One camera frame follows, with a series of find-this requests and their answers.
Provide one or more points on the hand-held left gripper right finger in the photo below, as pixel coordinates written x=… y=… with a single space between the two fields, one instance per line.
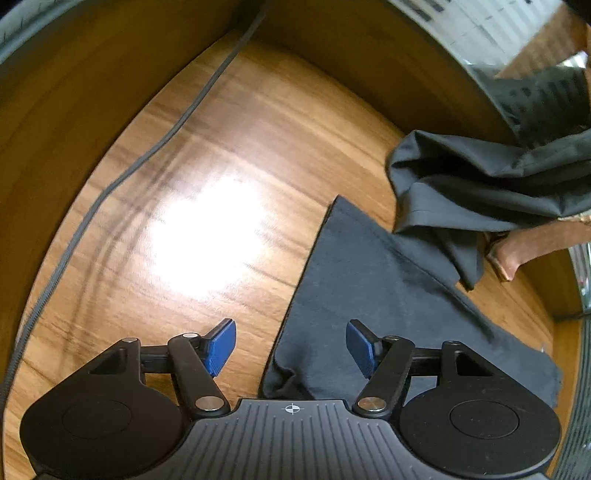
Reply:
x=360 y=347

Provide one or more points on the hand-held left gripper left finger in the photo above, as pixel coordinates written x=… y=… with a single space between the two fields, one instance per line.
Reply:
x=221 y=347

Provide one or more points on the grey pants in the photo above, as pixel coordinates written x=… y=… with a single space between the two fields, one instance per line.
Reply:
x=369 y=277

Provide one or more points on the dark grey garment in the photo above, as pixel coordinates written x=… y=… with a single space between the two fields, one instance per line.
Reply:
x=485 y=184

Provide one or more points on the brown patterned cloth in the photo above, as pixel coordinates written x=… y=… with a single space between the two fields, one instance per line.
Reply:
x=531 y=244

